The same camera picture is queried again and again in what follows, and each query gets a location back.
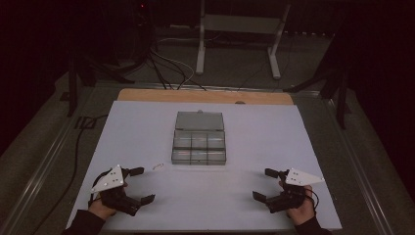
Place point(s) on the clear plastic compartment box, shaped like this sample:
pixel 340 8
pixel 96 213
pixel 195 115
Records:
pixel 199 138

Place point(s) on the metal floor rail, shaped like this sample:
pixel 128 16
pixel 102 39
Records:
pixel 357 163
pixel 34 184

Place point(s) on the small metal paper clip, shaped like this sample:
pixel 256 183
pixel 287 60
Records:
pixel 158 166

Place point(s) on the white metal stand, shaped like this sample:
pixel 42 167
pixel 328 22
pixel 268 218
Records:
pixel 239 24

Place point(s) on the person's left hand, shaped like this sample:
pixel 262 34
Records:
pixel 101 209

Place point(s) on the black tripod stand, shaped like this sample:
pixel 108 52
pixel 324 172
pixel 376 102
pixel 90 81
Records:
pixel 339 88
pixel 75 81

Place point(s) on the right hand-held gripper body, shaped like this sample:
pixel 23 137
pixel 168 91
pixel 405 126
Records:
pixel 287 200

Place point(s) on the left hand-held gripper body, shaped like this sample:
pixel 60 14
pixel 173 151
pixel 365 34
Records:
pixel 115 199

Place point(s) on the person's right hand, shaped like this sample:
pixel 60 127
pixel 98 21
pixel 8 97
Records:
pixel 301 212

